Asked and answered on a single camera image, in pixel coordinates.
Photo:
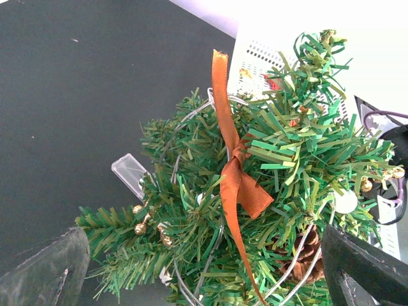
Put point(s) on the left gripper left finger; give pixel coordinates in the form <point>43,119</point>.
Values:
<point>53,276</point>

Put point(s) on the white bulb string lights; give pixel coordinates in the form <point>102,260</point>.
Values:
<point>131,173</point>

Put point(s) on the brown pinecone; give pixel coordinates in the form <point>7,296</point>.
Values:
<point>304,261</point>

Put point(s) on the orange ribbon bow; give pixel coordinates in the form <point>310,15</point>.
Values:
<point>236,187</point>

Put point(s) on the white perforated plastic basket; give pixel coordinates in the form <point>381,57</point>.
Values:
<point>303,78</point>

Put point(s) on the gold glitter berry sprig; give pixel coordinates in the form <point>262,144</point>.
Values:
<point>141,227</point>

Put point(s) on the small green christmas tree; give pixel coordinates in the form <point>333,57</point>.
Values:
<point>298,158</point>

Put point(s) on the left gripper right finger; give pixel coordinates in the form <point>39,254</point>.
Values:
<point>358,273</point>

